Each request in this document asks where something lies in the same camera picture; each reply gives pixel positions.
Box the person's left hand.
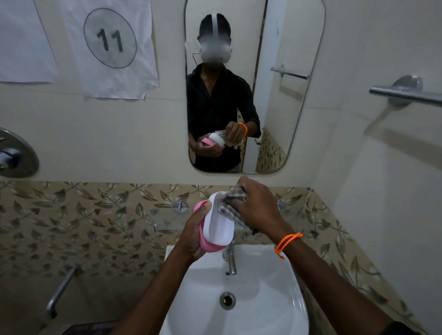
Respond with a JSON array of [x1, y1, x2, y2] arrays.
[[174, 200, 212, 263]]

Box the person's right hand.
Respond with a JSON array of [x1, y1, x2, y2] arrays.
[[232, 176, 295, 239]]

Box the grey checkered cloth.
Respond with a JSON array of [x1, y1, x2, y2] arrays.
[[218, 186, 257, 236]]

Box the white soap dish tray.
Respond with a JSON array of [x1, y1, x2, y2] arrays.
[[203, 191, 236, 246]]

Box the pink soap dish base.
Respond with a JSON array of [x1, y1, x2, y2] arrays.
[[193, 200, 226, 253]]

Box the person's left forearm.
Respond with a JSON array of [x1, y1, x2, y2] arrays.
[[110, 244, 199, 335]]

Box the person's right forearm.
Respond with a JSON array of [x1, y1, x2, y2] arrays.
[[276, 227, 398, 335]]

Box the glass shelf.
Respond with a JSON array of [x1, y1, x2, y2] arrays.
[[150, 203, 315, 243]]

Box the chrome faucet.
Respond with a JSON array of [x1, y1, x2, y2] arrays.
[[222, 241, 239, 276]]

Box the orange wrist thread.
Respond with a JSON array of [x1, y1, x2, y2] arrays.
[[274, 232, 304, 260]]

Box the chrome sink drain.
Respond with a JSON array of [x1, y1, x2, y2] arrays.
[[219, 292, 237, 311]]

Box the white ceramic sink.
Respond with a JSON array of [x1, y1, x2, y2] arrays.
[[159, 243, 310, 335]]

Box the dark patterned cloth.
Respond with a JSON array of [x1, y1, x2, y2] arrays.
[[61, 321, 122, 335]]

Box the chrome grab bar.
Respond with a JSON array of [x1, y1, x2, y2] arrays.
[[46, 264, 82, 320]]

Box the paper sheet with circle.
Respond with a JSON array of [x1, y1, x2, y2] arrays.
[[58, 0, 160, 101]]

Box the chrome shower valve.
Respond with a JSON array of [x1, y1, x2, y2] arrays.
[[0, 127, 40, 179]]

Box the chrome towel bar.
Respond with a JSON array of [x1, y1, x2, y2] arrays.
[[368, 75, 442, 108]]

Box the plain white paper sheet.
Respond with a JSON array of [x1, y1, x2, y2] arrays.
[[0, 0, 60, 84]]

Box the wall mirror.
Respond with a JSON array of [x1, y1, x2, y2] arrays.
[[184, 0, 326, 175]]

